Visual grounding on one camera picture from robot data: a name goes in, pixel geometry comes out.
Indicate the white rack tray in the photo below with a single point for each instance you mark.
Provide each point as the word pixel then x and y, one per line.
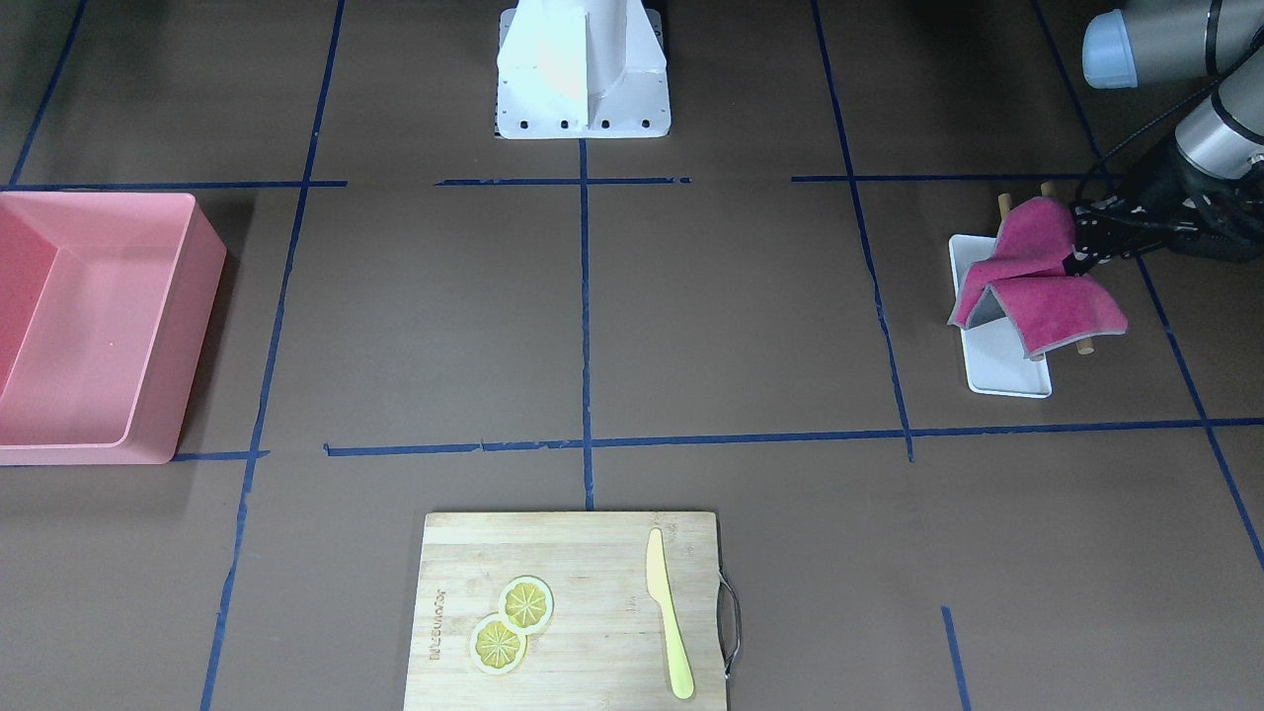
pixel 993 354

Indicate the pink plastic bin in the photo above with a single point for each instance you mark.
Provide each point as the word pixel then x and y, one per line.
pixel 106 301

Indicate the yellow plastic knife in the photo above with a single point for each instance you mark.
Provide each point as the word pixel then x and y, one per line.
pixel 681 681

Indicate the white pedestal column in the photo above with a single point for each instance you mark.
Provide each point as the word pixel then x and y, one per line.
pixel 583 70

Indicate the pink cloth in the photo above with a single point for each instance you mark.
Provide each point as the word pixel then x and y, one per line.
pixel 1026 282

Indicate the wooden cutting board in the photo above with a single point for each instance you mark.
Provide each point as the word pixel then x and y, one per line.
pixel 604 648

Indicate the lemon slice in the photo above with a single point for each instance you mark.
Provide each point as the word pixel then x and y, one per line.
pixel 526 605
pixel 495 648

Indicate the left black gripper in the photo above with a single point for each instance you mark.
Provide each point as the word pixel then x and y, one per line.
pixel 1153 187

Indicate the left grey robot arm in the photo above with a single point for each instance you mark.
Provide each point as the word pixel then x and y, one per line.
pixel 1149 42

